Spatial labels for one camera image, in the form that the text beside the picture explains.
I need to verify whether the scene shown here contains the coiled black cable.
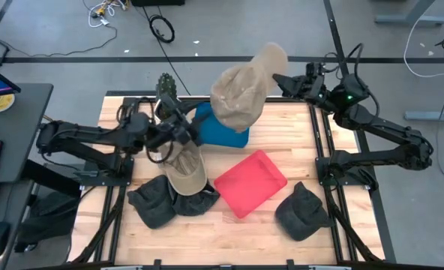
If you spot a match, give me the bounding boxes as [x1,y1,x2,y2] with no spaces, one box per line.
[148,13,176,44]

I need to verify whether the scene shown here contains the white and yellow cable bundle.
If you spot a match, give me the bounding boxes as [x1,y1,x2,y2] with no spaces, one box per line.
[82,0,131,29]

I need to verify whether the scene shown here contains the beige baseball cap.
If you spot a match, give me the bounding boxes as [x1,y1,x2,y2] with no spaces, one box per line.
[157,140,209,197]
[209,41,290,134]

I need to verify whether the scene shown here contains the thin black floor cable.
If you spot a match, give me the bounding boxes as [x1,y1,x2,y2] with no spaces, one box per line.
[0,14,119,71]

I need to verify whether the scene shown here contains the white floor cable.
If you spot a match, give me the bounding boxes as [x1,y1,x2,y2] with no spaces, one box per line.
[403,0,444,79]

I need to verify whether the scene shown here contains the black aluminium table frame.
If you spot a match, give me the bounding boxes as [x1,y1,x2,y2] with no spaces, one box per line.
[70,89,386,270]

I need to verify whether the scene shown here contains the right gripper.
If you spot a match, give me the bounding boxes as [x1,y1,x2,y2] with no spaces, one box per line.
[272,61,330,104]

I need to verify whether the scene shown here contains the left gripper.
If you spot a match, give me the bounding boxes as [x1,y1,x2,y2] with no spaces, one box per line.
[146,93,212,148]

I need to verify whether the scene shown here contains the dark grey baseball cap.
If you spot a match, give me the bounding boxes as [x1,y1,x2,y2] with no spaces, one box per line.
[172,179,221,218]
[274,181,335,242]
[127,174,178,230]

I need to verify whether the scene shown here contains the black desk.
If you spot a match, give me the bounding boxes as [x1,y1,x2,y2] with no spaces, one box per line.
[0,82,54,270]

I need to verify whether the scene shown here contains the green cactus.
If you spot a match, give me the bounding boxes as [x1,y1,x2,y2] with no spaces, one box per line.
[154,72,179,104]

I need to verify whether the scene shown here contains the grey desk leg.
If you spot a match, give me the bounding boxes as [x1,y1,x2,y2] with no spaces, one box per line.
[374,0,444,27]

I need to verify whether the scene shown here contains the blue plastic bin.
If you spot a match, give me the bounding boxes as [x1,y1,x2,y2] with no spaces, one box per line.
[191,101,251,149]

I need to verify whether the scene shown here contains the black box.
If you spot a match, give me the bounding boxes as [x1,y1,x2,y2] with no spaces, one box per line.
[130,0,186,8]

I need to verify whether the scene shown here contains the long black cable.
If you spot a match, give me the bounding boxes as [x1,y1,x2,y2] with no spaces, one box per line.
[141,5,192,97]

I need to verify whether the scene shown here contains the grey desk foot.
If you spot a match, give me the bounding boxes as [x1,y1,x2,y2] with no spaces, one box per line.
[403,100,444,123]

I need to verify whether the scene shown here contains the red translucent plastic bin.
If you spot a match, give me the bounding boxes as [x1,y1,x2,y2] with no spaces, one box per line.
[213,149,289,220]

